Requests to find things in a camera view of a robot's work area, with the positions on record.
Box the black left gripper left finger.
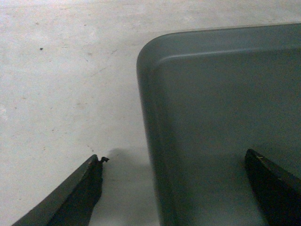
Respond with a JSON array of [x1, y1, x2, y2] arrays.
[[13, 154, 109, 226]]

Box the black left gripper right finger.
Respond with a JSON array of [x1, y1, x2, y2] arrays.
[[245, 149, 301, 226]]

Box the grey rectangular serving tray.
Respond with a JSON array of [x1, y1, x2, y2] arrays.
[[136, 24, 301, 226]]

